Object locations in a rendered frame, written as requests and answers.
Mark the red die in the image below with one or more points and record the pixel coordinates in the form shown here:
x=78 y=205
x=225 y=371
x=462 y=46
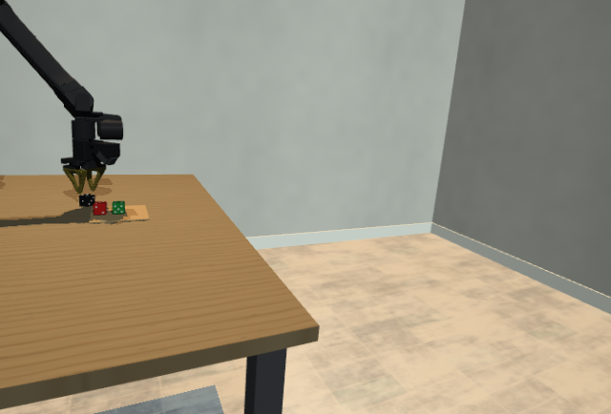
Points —
x=100 y=208

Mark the green die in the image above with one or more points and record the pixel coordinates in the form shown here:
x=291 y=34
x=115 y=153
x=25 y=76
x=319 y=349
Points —
x=118 y=207

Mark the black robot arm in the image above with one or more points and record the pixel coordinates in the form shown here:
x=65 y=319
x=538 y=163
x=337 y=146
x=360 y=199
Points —
x=76 y=99

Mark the black die with white pips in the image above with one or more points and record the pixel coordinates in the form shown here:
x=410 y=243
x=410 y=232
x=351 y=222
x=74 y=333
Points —
x=86 y=200

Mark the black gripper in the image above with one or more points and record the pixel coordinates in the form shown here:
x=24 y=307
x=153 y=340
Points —
x=87 y=165

